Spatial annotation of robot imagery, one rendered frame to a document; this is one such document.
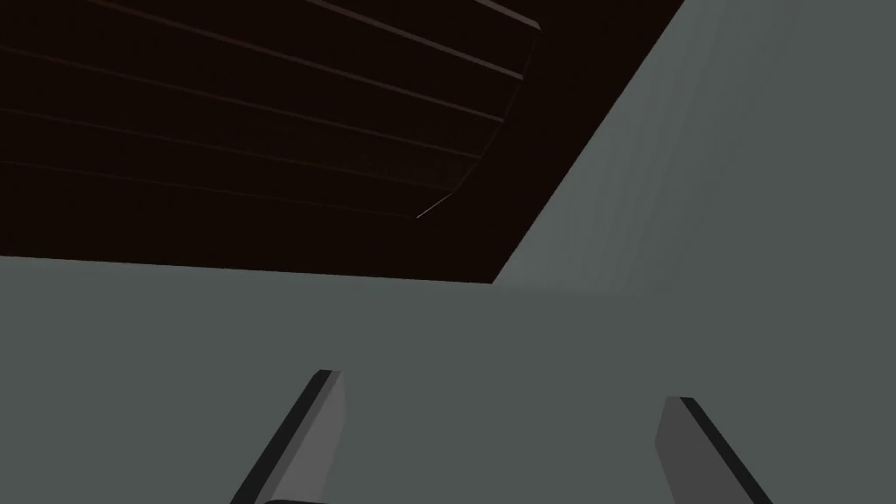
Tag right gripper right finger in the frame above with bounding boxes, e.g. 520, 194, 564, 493
654, 395, 775, 504

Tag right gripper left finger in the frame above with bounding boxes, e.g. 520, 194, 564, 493
229, 368, 347, 504

